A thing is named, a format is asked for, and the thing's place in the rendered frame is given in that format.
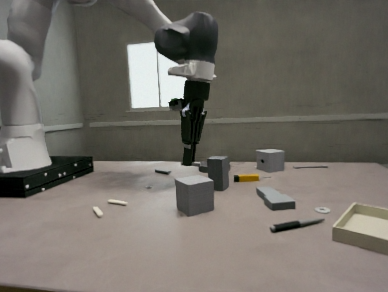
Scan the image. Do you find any cream shallow tray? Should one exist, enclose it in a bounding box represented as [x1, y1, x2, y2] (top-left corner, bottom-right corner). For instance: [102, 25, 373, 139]
[332, 203, 388, 255]

